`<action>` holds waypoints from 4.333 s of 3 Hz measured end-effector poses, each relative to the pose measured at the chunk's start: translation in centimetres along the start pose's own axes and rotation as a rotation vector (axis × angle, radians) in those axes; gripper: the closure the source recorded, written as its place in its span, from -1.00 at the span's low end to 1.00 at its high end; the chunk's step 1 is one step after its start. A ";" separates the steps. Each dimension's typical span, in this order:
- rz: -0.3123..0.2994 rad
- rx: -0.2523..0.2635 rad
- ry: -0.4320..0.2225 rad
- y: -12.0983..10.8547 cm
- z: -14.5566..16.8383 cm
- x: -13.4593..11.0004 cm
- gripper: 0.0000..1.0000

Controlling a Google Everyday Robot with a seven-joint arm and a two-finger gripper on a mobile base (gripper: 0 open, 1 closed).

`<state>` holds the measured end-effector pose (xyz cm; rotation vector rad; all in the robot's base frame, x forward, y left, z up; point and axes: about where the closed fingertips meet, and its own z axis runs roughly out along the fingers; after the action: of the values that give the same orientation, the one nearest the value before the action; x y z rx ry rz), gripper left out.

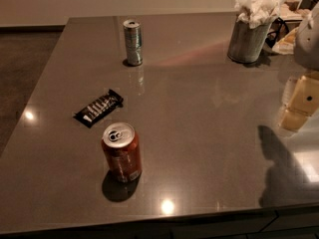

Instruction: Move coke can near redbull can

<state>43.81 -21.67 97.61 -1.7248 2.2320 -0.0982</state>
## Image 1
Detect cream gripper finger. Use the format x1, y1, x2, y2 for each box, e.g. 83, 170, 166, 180
279, 71, 319, 132

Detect red coke can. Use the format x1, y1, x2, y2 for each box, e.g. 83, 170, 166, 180
101, 122, 142, 183

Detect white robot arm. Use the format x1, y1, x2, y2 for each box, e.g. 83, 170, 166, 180
278, 5, 319, 132

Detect silver redbull can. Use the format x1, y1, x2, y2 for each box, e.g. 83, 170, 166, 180
123, 19, 143, 66

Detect clutter of boxes behind table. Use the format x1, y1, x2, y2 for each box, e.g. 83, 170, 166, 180
265, 0, 319, 55

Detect grey metal bucket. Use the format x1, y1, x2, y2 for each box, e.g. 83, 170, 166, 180
227, 20, 271, 64

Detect white crumpled paper towels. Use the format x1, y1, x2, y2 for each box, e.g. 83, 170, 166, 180
234, 0, 286, 29

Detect black chocolate bar wrapper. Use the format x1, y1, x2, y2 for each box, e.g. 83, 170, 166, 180
74, 89, 124, 128

